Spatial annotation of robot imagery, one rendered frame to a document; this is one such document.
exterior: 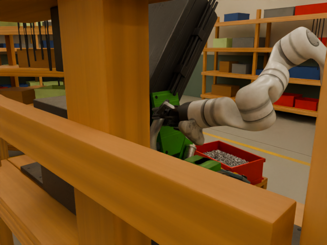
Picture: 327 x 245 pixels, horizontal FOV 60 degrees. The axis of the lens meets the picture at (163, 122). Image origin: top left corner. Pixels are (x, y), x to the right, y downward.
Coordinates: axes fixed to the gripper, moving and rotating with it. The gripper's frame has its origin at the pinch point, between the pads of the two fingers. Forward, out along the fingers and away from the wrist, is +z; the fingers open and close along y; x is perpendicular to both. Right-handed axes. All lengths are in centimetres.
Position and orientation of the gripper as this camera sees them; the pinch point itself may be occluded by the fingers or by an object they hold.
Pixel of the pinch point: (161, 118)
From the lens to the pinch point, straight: 85.6
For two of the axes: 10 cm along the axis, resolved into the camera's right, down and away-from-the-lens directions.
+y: -6.3, -5.7, -5.3
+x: -3.8, 8.2, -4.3
